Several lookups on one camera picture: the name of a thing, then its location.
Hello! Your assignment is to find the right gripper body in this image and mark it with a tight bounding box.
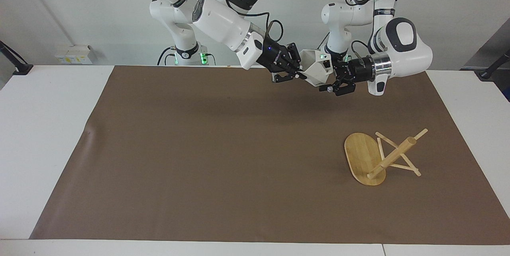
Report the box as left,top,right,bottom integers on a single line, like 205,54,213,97
256,37,290,74

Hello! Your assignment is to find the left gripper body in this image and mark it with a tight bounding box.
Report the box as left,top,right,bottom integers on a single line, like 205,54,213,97
342,57,376,84

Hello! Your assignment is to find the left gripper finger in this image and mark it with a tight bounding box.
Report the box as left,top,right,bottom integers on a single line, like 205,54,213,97
332,58,348,82
319,81,357,97

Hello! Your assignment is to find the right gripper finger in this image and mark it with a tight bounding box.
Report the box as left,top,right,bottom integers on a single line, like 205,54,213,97
272,71,308,84
284,43,302,69

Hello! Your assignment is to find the white faceted cup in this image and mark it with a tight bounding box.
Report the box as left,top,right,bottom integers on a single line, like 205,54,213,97
298,49,333,88

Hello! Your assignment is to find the wooden cup rack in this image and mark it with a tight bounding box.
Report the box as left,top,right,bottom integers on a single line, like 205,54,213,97
344,128,429,187

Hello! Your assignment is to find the black stand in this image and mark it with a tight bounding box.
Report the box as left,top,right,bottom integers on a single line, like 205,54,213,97
0,40,34,76
478,49,510,80

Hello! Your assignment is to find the white wall socket box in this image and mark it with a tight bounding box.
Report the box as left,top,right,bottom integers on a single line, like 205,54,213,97
55,44,93,65

